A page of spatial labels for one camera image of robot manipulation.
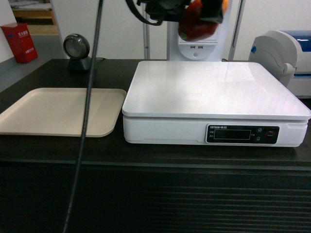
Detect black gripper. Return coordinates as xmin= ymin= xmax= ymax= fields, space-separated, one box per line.
xmin=136 ymin=0 xmax=224 ymax=24

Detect white checkout scale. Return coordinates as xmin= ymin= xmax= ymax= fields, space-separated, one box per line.
xmin=122 ymin=61 xmax=311 ymax=147

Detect black ribbed checkout counter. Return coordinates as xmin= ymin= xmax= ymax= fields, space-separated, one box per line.
xmin=0 ymin=59 xmax=311 ymax=233

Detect white POS terminal stand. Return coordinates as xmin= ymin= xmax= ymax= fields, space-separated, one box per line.
xmin=167 ymin=0 xmax=232 ymax=62

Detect white label printer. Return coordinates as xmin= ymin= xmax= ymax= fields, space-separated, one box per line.
xmin=248 ymin=30 xmax=311 ymax=99

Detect black orb barcode scanner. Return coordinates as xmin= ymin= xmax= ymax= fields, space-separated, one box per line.
xmin=63 ymin=33 xmax=91 ymax=72

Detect wooden bench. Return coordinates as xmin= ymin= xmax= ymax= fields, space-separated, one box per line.
xmin=9 ymin=0 xmax=56 ymax=25

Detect beige plastic tray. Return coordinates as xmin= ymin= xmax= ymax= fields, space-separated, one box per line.
xmin=0 ymin=88 xmax=126 ymax=137

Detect red fire extinguisher box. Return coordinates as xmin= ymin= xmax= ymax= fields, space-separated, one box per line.
xmin=1 ymin=23 xmax=38 ymax=64

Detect black hanging cable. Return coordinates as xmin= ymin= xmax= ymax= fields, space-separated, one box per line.
xmin=62 ymin=0 xmax=104 ymax=233

